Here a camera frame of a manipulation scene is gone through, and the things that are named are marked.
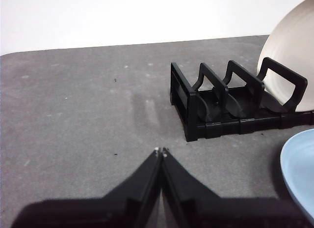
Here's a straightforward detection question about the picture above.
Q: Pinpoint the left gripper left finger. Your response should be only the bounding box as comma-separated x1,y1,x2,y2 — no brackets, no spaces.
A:
10,148,163,228

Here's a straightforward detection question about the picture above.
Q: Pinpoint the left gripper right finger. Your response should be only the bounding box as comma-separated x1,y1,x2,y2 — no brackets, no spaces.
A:
160,147,314,228

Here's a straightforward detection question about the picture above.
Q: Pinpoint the blue round plate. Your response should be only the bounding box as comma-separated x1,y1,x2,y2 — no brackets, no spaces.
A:
279,129,314,219

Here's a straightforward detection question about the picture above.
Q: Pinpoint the black plastic plate rack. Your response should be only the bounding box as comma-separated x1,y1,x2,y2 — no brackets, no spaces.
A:
169,56,314,143

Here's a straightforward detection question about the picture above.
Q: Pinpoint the white round plate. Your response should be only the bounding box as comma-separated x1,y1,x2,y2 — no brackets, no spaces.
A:
255,0,314,114

